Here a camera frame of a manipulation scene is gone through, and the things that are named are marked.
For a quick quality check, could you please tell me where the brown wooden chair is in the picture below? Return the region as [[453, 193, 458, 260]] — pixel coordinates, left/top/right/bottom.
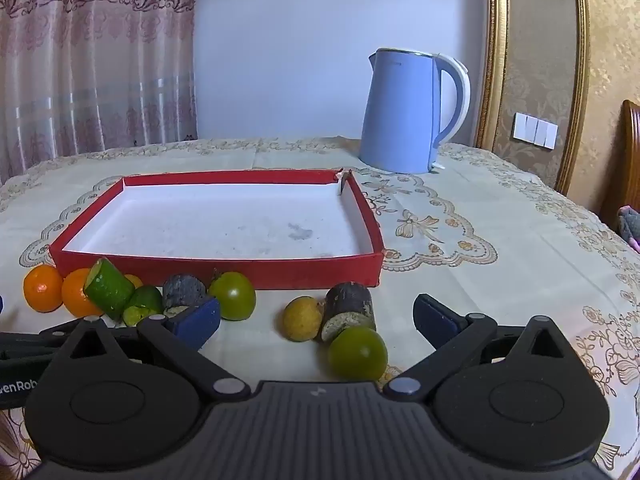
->
[[600, 100, 640, 231]]

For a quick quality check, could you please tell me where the gold framed wall panel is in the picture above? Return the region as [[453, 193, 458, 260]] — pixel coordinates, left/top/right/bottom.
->
[[475, 0, 592, 196]]

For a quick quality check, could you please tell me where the red cardboard box tray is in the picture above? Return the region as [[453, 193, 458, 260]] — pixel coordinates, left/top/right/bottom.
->
[[49, 169, 386, 291]]

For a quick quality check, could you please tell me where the large green cucumber piece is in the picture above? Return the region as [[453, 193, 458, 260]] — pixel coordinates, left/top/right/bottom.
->
[[82, 257, 136, 322]]

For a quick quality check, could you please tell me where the round green fruit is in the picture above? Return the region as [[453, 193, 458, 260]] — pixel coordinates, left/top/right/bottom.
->
[[207, 271, 257, 322], [327, 326, 389, 381]]

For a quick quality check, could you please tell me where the green cucumber piece cracked end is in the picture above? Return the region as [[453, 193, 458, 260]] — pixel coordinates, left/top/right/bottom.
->
[[122, 285, 165, 328]]

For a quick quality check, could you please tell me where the orange mandarin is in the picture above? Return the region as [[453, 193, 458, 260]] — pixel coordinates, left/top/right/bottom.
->
[[23, 265, 64, 313], [61, 268, 103, 318]]

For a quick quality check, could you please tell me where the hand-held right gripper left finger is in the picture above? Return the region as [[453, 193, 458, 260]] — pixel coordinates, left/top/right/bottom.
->
[[47, 296, 252, 402]]

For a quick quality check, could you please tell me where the pink patterned curtain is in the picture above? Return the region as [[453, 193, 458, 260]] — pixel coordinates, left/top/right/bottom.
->
[[0, 0, 199, 186]]

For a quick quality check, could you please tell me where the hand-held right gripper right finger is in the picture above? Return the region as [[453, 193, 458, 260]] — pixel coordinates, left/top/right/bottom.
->
[[384, 294, 583, 403]]

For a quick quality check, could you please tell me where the white wall light switch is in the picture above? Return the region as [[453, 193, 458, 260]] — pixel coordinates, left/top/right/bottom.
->
[[512, 112, 558, 150]]

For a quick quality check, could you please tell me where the grey pink cloth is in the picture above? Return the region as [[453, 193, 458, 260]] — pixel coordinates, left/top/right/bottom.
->
[[617, 205, 640, 252]]

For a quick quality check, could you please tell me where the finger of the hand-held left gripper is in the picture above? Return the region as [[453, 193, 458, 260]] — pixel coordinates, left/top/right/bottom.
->
[[0, 321, 83, 361]]

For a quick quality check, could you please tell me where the dark sugarcane piece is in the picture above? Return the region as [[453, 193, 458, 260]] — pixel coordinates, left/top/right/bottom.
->
[[161, 274, 207, 317], [321, 281, 377, 343]]

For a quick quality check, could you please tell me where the light blue electric kettle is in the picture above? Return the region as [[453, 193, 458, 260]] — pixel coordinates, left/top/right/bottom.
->
[[359, 48, 472, 175]]

